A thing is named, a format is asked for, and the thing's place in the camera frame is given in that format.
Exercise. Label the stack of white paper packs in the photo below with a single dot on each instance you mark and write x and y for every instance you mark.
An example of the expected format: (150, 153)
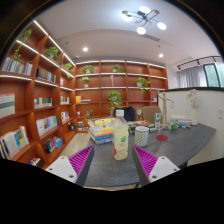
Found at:
(182, 118)

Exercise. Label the small colourful packet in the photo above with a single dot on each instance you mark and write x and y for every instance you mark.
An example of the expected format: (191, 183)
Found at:
(182, 125)

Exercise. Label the clear bottle of yellow drink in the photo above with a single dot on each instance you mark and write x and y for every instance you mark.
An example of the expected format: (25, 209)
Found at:
(120, 140)

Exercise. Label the ceiling lamp with round bulbs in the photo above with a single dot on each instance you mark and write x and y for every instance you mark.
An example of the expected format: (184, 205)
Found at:
(143, 16)

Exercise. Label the grey curtain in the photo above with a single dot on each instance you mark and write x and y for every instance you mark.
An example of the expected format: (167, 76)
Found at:
(191, 76)

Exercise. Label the orange wooden shelf unit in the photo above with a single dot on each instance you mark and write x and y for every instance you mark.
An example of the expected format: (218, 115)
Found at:
(100, 83)

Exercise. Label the wooden artist mannequin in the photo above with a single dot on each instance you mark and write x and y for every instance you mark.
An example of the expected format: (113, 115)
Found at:
(163, 106)

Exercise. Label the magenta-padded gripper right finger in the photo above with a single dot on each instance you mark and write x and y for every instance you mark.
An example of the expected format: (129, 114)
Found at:
(163, 168)

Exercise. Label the black track light rail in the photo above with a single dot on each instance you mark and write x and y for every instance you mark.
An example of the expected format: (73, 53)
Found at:
(198, 61)

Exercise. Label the window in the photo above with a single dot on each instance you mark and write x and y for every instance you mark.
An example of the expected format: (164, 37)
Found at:
(213, 75)

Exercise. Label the flat round red coaster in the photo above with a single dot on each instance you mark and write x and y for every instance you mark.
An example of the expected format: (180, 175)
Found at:
(162, 137)

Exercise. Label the tan chair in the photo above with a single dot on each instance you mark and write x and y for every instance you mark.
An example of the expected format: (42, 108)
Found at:
(150, 113)

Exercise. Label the dark office chair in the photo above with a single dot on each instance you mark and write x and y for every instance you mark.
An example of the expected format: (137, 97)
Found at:
(126, 113)

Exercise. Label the stack of colourful books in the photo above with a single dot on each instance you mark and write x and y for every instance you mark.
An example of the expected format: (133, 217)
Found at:
(100, 131)

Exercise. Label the stack of dark books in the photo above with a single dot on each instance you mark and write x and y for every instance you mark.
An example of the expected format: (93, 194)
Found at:
(131, 127)

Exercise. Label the recessed ceiling spotlight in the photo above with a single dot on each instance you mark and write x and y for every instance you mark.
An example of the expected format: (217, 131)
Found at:
(85, 49)
(161, 55)

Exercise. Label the white wall socket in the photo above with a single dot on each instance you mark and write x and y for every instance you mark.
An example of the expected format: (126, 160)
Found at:
(220, 113)

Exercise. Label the white mug with triangle pattern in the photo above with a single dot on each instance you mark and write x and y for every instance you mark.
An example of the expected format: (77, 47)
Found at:
(141, 136)

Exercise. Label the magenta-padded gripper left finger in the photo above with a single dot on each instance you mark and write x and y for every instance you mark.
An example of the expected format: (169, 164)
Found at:
(60, 168)

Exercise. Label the ceiling air vent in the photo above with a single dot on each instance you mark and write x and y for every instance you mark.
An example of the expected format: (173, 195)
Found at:
(151, 37)

